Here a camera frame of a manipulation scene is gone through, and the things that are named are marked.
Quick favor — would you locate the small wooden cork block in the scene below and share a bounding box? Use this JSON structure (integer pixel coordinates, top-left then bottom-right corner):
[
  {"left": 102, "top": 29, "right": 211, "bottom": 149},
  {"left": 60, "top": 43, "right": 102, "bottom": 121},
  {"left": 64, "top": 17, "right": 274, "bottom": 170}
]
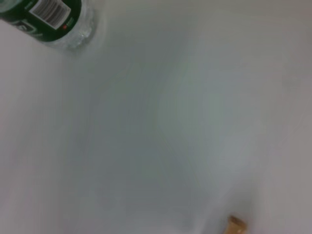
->
[{"left": 225, "top": 215, "right": 248, "bottom": 234}]

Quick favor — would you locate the clear green-label water bottle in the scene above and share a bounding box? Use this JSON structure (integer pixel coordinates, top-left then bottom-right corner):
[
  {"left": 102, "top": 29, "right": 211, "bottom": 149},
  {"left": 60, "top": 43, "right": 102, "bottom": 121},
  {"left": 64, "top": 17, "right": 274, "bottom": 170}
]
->
[{"left": 0, "top": 0, "right": 95, "bottom": 51}]

